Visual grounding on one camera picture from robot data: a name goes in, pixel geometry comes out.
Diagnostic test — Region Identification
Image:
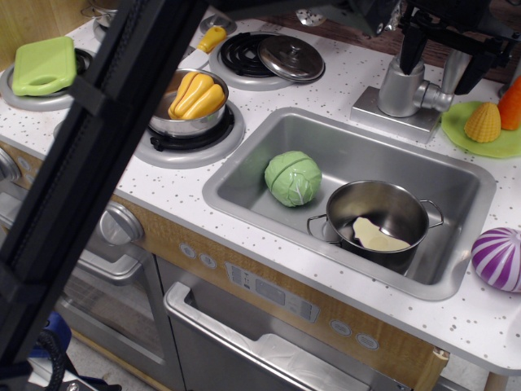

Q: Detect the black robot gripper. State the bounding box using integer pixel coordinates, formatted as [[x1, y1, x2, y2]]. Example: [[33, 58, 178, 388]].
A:
[[400, 1, 520, 95]]

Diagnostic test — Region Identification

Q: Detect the silver toy faucet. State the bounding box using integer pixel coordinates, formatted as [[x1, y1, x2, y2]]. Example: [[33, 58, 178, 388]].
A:
[[350, 50, 471, 143]]

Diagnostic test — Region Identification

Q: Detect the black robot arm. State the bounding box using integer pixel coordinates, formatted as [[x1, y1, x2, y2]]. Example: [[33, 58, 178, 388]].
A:
[[1, 1, 305, 366]]

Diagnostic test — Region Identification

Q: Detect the orange toy carrot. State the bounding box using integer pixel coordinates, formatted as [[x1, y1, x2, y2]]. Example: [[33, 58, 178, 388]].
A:
[[497, 77, 520, 130]]

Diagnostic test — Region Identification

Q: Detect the yellow toy corn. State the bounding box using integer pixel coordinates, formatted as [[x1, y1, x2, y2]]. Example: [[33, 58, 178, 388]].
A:
[[464, 103, 501, 143]]

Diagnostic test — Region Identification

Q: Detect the light green toy plate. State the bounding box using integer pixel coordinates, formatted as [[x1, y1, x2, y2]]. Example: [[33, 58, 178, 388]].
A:
[[441, 102, 520, 158]]

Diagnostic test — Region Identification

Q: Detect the silver toy sink basin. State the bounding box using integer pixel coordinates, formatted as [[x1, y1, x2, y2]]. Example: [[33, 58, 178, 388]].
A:
[[203, 108, 496, 301]]

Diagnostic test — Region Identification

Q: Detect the silver perforated spoon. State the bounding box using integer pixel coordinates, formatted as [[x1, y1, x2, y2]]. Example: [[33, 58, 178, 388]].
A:
[[296, 9, 326, 27]]

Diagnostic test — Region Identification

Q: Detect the steel pot lid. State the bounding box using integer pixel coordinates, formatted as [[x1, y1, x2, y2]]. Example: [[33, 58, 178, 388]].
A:
[[257, 35, 326, 82]]

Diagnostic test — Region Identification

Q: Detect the green toy cabbage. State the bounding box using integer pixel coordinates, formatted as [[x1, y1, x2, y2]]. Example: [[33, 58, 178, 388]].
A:
[[264, 151, 322, 208]]

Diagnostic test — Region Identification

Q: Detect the purple toy eggplant slice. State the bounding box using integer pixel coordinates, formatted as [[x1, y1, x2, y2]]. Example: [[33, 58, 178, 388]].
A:
[[343, 217, 409, 252]]

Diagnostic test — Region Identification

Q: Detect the purple striped toy onion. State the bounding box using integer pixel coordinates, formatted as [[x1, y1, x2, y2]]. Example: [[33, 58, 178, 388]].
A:
[[471, 227, 520, 293]]

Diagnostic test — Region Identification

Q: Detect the black back right burner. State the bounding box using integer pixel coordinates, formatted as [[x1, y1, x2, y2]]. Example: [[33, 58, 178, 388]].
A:
[[209, 33, 310, 91]]

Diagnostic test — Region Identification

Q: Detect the black burner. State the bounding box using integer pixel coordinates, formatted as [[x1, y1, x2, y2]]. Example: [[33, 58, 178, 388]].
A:
[[134, 103, 245, 169], [209, 33, 310, 91]]

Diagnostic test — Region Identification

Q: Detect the yellow toy bell pepper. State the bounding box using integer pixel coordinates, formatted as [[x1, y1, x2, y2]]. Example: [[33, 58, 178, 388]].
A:
[[168, 72, 225, 121]]

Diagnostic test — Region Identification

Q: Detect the small steel pot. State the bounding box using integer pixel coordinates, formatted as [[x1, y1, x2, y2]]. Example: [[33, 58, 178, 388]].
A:
[[150, 68, 229, 138]]

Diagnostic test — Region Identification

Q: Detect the black front right burner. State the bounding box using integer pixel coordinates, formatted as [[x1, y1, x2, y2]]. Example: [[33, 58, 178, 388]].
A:
[[134, 103, 245, 169]]

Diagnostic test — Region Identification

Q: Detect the grey back left burner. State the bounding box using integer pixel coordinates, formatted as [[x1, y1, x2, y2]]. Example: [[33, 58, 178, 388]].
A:
[[1, 48, 94, 112]]

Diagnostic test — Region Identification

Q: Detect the toy dishwasher door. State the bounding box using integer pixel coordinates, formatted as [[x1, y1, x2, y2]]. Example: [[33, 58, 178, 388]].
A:
[[157, 259, 408, 390]]

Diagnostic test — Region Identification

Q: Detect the green toy cutting board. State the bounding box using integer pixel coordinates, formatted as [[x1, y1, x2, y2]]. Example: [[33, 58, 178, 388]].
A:
[[11, 37, 77, 97]]

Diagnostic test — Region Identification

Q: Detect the toy oven door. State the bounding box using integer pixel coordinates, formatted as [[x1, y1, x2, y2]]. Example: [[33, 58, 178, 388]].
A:
[[0, 178, 180, 391]]

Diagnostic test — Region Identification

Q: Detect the steel pot with handles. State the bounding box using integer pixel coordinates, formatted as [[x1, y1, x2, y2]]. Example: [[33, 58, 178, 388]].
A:
[[306, 180, 444, 275]]

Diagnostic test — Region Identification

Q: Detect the yellow handled toy knife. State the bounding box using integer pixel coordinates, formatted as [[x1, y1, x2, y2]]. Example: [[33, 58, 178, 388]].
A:
[[178, 26, 227, 69]]

